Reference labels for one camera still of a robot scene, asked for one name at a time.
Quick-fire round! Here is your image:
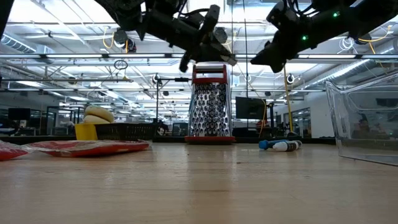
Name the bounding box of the black hanging cable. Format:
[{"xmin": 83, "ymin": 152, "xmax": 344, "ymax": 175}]
[
  {"xmin": 242, "ymin": 0, "xmax": 249, "ymax": 99},
  {"xmin": 230, "ymin": 0, "xmax": 234, "ymax": 90}
]

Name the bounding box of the black boom stand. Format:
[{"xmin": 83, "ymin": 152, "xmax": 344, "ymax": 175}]
[{"xmin": 154, "ymin": 77, "xmax": 191, "ymax": 127}]

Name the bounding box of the red metal box grater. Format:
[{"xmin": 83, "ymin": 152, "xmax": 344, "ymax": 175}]
[{"xmin": 185, "ymin": 62, "xmax": 236, "ymax": 146}]

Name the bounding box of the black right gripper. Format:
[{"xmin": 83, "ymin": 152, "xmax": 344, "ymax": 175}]
[{"xmin": 250, "ymin": 24, "xmax": 315, "ymax": 74}]

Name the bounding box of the clear plastic container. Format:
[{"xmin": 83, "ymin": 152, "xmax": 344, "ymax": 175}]
[{"xmin": 325, "ymin": 72, "xmax": 398, "ymax": 167}]

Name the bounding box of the person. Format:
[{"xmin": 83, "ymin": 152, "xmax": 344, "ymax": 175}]
[{"xmin": 353, "ymin": 113, "xmax": 386, "ymax": 139}]

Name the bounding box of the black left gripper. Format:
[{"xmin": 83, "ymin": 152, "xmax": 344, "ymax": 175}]
[{"xmin": 141, "ymin": 7, "xmax": 238, "ymax": 73}]

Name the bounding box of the black mesh basket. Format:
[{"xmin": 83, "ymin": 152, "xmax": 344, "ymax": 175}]
[{"xmin": 94, "ymin": 123, "xmax": 157, "ymax": 141}]

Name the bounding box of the black ceiling cable reel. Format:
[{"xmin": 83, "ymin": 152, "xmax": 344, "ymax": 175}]
[
  {"xmin": 113, "ymin": 27, "xmax": 137, "ymax": 54},
  {"xmin": 356, "ymin": 32, "xmax": 373, "ymax": 45},
  {"xmin": 214, "ymin": 27, "xmax": 229, "ymax": 45}
]

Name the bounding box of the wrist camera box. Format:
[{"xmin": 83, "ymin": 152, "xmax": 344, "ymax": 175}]
[
  {"xmin": 266, "ymin": 1, "xmax": 295, "ymax": 31},
  {"xmin": 198, "ymin": 4, "xmax": 221, "ymax": 35}
]

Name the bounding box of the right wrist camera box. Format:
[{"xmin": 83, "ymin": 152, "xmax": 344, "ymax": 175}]
[{"xmin": 266, "ymin": 1, "xmax": 295, "ymax": 31}]

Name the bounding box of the black monitor on stand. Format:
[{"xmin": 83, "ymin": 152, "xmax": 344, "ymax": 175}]
[{"xmin": 235, "ymin": 96, "xmax": 267, "ymax": 121}]

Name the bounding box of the cream tape roll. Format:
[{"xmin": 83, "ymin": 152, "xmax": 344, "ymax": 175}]
[{"xmin": 84, "ymin": 105, "xmax": 115, "ymax": 123}]

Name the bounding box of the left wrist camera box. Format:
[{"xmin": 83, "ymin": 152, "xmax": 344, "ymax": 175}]
[{"xmin": 198, "ymin": 4, "xmax": 221, "ymax": 35}]

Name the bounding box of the white dropper bottle dark label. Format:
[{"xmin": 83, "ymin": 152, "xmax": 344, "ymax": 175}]
[{"xmin": 272, "ymin": 141, "xmax": 300, "ymax": 152}]

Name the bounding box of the yellow hanging cable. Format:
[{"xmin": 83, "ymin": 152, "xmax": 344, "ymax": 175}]
[{"xmin": 281, "ymin": 67, "xmax": 299, "ymax": 137}]

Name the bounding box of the red snack packet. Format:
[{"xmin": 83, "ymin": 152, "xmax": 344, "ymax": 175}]
[
  {"xmin": 29, "ymin": 139, "xmax": 150, "ymax": 159},
  {"xmin": 0, "ymin": 141, "xmax": 31, "ymax": 162}
]

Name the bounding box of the yellow plastic bin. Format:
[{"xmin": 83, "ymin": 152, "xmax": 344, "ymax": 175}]
[{"xmin": 74, "ymin": 123, "xmax": 99, "ymax": 141}]

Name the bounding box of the small black monitor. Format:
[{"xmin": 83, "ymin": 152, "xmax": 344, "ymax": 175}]
[{"xmin": 7, "ymin": 108, "xmax": 31, "ymax": 121}]

